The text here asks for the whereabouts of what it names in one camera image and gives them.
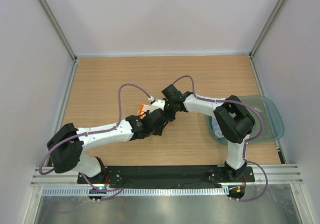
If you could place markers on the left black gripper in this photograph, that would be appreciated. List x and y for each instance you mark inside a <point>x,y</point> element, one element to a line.
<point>158,131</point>

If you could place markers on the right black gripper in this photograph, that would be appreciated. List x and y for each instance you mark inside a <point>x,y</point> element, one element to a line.
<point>172,116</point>

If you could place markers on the orange white patterned towel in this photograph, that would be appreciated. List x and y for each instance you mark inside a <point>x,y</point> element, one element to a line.
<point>143,108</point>

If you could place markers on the blue bear towel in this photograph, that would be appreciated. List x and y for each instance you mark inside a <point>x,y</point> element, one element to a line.
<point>216,130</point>

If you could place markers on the clear teal plastic container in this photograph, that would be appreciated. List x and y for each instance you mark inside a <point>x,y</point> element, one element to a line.
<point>272,121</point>

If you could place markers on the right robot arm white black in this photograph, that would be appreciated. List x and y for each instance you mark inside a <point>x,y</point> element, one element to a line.
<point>235,121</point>

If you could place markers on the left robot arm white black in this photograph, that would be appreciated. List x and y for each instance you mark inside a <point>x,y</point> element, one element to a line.
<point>69,145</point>

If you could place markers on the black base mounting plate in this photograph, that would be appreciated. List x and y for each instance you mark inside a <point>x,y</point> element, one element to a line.
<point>171,177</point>

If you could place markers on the white slotted cable duct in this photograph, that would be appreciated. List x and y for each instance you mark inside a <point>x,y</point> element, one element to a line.
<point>87,191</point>

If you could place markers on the aluminium frame rail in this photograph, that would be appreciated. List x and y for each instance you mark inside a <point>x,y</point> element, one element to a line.
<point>276,174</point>

